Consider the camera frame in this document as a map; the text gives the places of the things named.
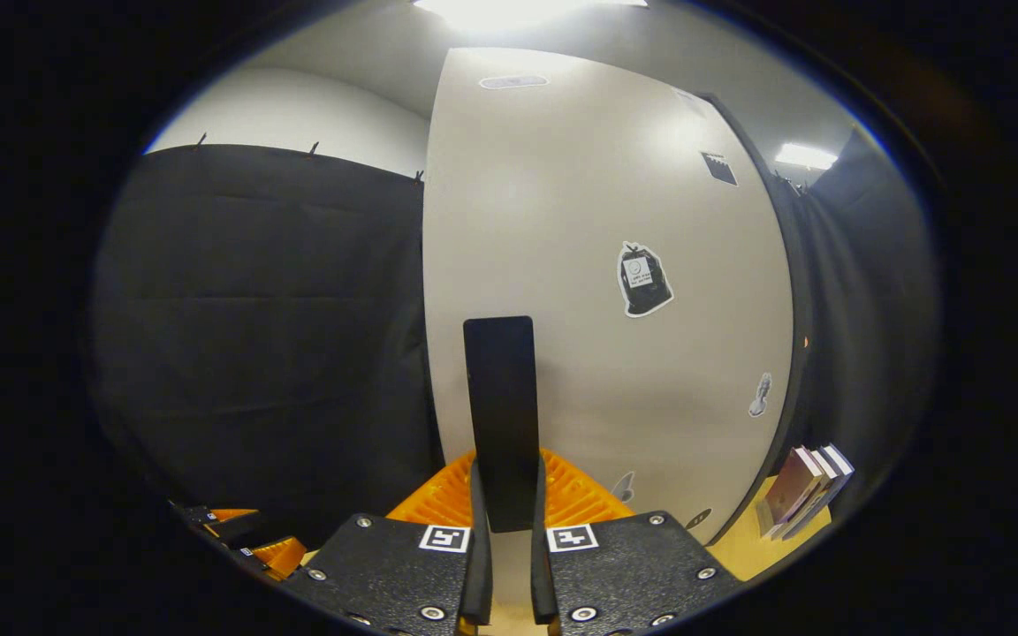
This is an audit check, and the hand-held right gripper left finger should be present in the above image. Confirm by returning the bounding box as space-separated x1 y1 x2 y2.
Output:
284 450 494 636

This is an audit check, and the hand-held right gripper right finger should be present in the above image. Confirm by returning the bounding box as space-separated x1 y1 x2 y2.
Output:
531 449 744 636

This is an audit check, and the black cabinet door handle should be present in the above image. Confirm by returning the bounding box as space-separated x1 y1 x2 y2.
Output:
463 316 541 534

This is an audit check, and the grey cabinet door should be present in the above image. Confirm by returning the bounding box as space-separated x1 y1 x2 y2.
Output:
421 46 794 610

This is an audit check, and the brown hardcover book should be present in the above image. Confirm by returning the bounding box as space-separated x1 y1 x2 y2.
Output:
755 446 824 538

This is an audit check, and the black backdrop cloth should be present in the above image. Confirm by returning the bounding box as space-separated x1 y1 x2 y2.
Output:
89 128 938 549

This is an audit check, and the white spine book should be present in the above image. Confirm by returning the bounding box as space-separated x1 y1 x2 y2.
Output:
783 449 841 540

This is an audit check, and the small ceiling light panel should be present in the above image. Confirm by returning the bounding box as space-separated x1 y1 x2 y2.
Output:
774 143 839 170

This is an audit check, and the large ceiling light panel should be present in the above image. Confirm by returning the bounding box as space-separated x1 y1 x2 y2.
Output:
412 0 651 32

